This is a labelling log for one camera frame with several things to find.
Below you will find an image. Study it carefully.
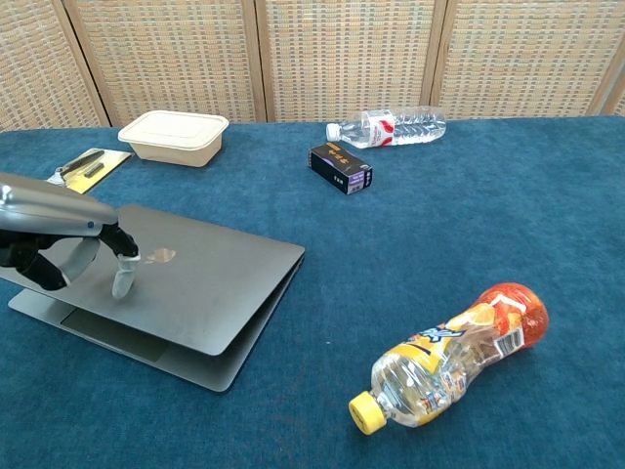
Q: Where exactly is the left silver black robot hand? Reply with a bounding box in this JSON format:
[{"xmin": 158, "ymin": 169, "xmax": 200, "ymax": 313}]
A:
[{"xmin": 0, "ymin": 171, "xmax": 142, "ymax": 300}]

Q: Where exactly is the grey laptop computer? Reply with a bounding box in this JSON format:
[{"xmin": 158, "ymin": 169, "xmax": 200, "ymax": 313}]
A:
[{"xmin": 0, "ymin": 203, "xmax": 307, "ymax": 393}]

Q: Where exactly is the razor in yellow blister pack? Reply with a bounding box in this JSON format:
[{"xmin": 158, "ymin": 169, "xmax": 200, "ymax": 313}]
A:
[{"xmin": 46, "ymin": 149, "xmax": 133, "ymax": 195}]

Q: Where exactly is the beige lidded food container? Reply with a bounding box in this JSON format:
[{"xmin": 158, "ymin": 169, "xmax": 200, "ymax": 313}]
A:
[{"xmin": 117, "ymin": 109, "xmax": 230, "ymax": 168}]

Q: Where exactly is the black purple cardboard box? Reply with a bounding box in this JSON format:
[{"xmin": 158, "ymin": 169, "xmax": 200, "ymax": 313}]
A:
[{"xmin": 308, "ymin": 143, "xmax": 374, "ymax": 195}]

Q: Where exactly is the clear water bottle red label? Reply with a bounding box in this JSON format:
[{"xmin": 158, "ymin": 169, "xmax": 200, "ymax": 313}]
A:
[{"xmin": 325, "ymin": 106, "xmax": 447, "ymax": 150}]

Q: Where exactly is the woven wooden folding screen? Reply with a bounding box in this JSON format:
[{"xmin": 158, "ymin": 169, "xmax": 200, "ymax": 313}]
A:
[{"xmin": 0, "ymin": 0, "xmax": 625, "ymax": 133}]

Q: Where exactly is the blue table cloth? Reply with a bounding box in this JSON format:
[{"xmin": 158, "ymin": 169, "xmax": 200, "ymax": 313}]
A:
[{"xmin": 0, "ymin": 115, "xmax": 625, "ymax": 469}]

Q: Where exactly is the orange yellow juice bottle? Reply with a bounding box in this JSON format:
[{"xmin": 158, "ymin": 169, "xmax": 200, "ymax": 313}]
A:
[{"xmin": 348, "ymin": 281, "xmax": 550, "ymax": 435}]

